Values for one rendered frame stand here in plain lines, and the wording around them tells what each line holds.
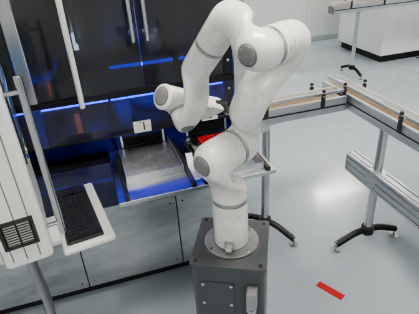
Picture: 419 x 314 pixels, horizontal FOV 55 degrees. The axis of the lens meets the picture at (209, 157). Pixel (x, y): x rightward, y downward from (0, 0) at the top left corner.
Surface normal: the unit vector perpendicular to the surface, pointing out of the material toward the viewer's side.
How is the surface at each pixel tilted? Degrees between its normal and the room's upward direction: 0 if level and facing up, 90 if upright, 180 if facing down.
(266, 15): 90
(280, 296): 0
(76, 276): 90
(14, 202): 90
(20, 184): 90
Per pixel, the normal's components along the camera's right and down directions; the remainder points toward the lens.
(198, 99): 0.52, 0.29
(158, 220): 0.30, 0.45
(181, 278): -0.06, -0.87
